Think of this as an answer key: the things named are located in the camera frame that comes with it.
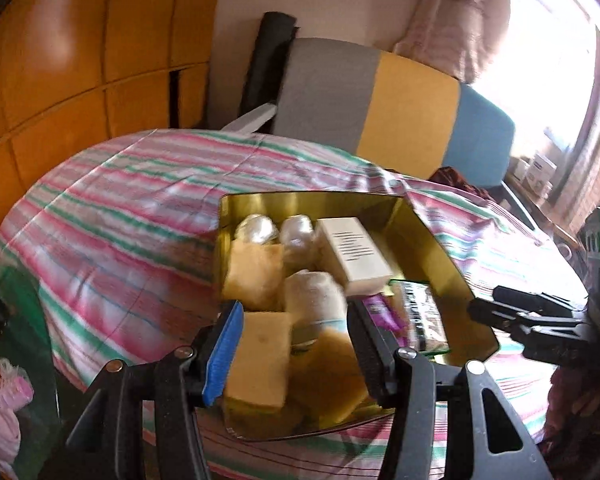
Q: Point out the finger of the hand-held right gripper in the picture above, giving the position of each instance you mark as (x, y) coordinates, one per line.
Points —
(530, 299)
(505, 317)

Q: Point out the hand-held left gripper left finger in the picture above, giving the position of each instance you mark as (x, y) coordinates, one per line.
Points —
(225, 355)

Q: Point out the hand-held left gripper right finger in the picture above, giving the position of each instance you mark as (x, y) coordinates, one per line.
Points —
(375, 360)

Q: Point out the yellow sponge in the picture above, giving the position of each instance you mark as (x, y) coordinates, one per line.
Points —
(260, 360)
(330, 385)
(252, 275)

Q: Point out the beige towel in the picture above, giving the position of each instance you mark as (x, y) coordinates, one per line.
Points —
(312, 300)

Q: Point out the gold metal tray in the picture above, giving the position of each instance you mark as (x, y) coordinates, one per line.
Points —
(430, 240)

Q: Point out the white printed box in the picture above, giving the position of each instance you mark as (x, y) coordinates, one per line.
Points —
(350, 255)

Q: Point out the purple snack packet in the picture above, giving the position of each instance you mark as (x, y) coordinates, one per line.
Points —
(382, 310)

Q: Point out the black snack packet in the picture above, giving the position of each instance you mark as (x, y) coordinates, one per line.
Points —
(420, 315)

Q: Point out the wooden side table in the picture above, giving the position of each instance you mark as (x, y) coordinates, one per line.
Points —
(545, 215)

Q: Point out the white carton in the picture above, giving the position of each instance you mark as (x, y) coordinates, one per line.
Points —
(537, 172)

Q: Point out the white wrapped ball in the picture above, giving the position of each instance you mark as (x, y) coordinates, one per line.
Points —
(254, 230)
(296, 232)

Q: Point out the dark red cloth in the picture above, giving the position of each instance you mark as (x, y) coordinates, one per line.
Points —
(450, 177)

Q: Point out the pink green striped cloth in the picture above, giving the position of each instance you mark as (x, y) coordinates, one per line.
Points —
(105, 200)

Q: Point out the green glass table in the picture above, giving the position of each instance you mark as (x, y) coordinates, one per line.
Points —
(30, 320)

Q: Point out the pink plastic bag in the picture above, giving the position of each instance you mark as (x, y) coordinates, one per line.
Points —
(10, 410)

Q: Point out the grey yellow blue sofa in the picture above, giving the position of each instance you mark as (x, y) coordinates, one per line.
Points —
(410, 110)

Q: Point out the white foam piece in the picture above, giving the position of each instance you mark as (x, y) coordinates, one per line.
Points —
(250, 119)

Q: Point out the pale pink curtain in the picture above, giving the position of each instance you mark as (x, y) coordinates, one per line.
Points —
(450, 20)

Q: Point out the black rolled mat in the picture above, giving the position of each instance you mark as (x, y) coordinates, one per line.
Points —
(267, 60)

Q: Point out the wooden wardrobe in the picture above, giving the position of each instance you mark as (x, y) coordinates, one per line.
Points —
(55, 60)

